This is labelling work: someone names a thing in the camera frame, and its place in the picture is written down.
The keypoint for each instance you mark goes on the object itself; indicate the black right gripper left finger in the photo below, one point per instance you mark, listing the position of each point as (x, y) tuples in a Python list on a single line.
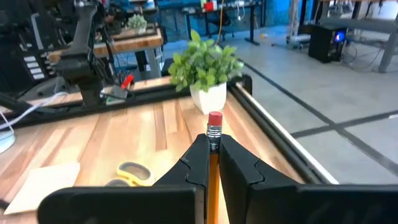
[(124, 208)]

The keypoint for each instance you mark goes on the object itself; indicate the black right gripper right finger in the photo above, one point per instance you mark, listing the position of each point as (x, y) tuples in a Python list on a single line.
[(311, 208)]

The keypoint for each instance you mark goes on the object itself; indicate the orange pencil with red eraser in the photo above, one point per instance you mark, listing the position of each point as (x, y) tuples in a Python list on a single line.
[(213, 174)]

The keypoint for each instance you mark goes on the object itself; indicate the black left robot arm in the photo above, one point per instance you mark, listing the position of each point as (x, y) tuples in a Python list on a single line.
[(81, 62)]

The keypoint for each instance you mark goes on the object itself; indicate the grey office desk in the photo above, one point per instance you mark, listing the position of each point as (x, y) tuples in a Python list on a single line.
[(357, 25)]

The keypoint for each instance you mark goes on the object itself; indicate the black office desk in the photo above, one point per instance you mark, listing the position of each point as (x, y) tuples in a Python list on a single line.
[(252, 25)]

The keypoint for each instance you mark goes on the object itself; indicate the yellow sticky note pad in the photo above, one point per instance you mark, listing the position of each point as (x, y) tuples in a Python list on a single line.
[(43, 186)]

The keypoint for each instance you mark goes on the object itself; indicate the white mug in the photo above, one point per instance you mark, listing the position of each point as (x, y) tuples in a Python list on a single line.
[(6, 141)]

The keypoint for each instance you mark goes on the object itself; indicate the green plant in white pot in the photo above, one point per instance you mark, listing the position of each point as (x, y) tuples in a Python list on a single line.
[(205, 68)]

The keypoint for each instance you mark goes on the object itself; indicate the black computer with blue light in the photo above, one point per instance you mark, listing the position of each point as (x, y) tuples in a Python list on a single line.
[(323, 46)]

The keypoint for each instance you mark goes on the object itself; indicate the wooden workbench table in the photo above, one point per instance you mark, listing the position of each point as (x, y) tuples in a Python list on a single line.
[(130, 43)]

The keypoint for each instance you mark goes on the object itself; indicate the small green potted plant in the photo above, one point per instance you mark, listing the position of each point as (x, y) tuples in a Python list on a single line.
[(136, 23)]

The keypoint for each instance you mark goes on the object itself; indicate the black box with white labels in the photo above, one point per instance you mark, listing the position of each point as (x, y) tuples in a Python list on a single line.
[(18, 46)]

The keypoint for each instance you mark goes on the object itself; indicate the red box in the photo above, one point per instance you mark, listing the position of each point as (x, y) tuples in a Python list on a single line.
[(210, 6)]

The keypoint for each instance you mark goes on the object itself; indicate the black aluminium table frame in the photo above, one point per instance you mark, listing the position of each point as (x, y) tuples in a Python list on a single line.
[(149, 96)]

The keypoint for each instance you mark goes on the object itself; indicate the black frame clamp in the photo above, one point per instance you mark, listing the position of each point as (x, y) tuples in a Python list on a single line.
[(247, 84)]

